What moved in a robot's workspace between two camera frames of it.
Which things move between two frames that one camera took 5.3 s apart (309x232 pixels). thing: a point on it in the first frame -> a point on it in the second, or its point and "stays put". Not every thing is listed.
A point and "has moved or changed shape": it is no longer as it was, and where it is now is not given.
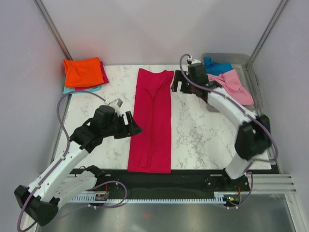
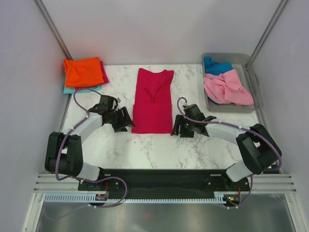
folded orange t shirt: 84,72 stays put
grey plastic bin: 242,64 stays put
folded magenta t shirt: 105,78 stays put
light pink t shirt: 231,81 stays put
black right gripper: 177,78 -> 178,118
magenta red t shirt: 150,150 has moved or changed shape
